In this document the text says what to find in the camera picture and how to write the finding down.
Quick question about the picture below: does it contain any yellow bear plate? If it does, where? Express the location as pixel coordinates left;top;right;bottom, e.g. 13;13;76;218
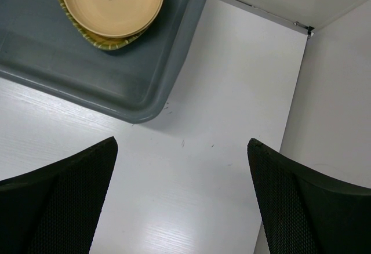
64;0;163;38
85;9;160;39

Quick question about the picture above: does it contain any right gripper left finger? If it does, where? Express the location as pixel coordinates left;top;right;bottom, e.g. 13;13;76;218
1;137;118;253

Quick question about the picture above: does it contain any grey plastic bin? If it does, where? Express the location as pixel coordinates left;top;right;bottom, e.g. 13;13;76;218
1;0;206;124

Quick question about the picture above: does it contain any woven bamboo tray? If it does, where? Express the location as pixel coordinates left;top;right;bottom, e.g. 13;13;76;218
58;0;147;51

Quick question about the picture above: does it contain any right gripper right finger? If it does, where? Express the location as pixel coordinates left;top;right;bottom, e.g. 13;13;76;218
247;139;370;253

